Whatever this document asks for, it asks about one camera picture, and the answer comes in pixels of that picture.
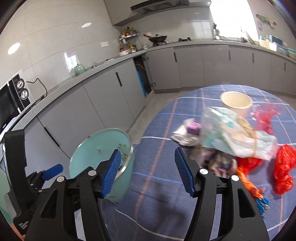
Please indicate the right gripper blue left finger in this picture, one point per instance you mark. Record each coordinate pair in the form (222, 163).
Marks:
(109, 171)

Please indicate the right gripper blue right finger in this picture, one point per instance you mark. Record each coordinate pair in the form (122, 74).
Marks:
(184, 171)

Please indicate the white tissue cloth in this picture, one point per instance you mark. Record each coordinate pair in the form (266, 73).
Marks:
(182, 137)

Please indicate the purple snack wrapper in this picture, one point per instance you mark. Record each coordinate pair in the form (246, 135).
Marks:
(194, 127)

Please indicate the white printed plastic bag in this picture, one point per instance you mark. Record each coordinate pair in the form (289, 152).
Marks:
(228, 132)

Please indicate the blue orange snack wrapper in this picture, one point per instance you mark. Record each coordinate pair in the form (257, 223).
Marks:
(258, 195)

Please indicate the white paper cup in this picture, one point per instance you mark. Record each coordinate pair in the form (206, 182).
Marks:
(238, 102)

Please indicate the pink transparent plastic bag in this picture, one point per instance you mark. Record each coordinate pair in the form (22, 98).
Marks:
(262, 114)

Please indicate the red plastic bag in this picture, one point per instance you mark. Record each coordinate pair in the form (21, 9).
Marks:
(284, 163)

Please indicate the red foam fruit net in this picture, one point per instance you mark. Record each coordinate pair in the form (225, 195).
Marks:
(246, 165)

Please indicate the teal trash bin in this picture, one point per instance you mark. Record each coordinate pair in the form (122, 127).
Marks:
(99, 147)

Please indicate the person's left hand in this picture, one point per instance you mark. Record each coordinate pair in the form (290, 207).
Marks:
(22, 237)

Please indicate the blue plaid tablecloth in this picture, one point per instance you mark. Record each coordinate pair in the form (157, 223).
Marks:
(156, 205)

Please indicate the grey lower cabinets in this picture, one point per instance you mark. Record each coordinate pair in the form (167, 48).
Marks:
(111, 96)

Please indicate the grey cabinets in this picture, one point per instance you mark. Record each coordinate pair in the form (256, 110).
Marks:
(122, 12)
(111, 96)

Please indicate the black white microwave oven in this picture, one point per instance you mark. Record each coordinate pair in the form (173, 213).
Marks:
(15, 98)

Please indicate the blue water bottle in cabinet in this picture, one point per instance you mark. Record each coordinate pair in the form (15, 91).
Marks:
(141, 83)

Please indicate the green ceramic teapot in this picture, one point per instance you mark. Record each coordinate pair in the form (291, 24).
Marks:
(79, 69)

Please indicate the metal spice rack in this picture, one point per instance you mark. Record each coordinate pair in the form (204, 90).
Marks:
(128, 41)

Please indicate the black wok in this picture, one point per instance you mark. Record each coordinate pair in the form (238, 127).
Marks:
(156, 40)

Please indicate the utensil holder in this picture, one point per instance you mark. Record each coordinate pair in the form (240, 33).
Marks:
(216, 32)

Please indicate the blue bread box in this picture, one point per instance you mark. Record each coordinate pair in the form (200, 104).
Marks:
(277, 44)

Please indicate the grey upper cabinets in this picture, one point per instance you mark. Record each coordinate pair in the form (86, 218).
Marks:
(122, 12)

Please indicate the black range hood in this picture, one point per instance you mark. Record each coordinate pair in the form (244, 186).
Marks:
(147, 7)

